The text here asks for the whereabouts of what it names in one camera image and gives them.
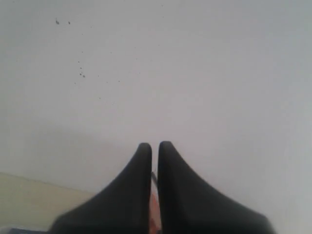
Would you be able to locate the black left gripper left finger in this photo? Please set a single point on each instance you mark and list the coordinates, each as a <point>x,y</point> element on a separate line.
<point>121,208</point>

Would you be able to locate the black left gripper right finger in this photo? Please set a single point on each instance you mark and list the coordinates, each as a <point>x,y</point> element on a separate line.
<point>190,205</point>

